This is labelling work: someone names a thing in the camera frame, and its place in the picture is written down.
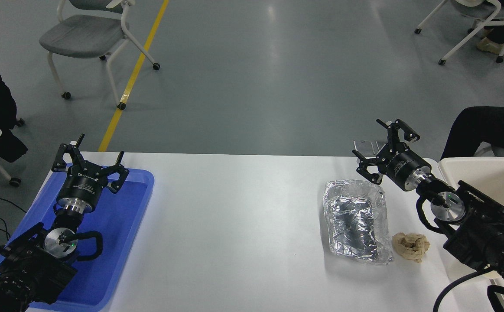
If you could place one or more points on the large pale bin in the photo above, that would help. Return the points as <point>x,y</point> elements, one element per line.
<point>490,173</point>

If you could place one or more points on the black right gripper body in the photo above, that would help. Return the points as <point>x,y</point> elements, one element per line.
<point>403,169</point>

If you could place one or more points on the silver foil tray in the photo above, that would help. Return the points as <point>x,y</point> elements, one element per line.
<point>356,221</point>

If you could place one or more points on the blue plastic tray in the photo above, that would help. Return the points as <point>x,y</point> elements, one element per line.
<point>121,216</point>

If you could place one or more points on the metal floor plate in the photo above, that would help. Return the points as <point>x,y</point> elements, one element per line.
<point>364,146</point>
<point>381,144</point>

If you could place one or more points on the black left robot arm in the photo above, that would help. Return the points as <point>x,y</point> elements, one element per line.
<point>30,264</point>

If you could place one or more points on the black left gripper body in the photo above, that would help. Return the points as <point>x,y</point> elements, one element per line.
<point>82,184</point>

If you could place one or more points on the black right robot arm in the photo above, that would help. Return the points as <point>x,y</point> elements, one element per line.
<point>481,234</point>

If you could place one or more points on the crumpled tan paper ball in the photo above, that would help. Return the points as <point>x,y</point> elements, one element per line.
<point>410,247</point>

